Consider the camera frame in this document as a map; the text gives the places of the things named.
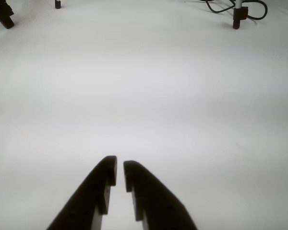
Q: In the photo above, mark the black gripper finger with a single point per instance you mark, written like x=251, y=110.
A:
x=88, y=198
x=156, y=203

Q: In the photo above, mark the small black tripod foot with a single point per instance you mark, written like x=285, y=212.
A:
x=58, y=4

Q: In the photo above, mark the black stepped stand foot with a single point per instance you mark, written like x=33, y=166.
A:
x=2, y=13

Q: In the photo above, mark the silver tripod leg black foot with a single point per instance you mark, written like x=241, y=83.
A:
x=238, y=14

